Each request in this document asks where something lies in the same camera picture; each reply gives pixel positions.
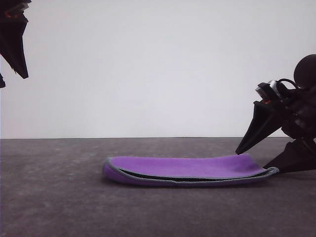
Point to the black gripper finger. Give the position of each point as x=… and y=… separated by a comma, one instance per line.
x=14, y=44
x=296, y=158
x=2, y=81
x=261, y=126

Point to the purple towel with grey hem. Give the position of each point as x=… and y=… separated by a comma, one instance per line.
x=172, y=165

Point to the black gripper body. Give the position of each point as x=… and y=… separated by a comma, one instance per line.
x=301, y=116
x=7, y=10

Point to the grey table cloth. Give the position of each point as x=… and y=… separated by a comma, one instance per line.
x=61, y=205

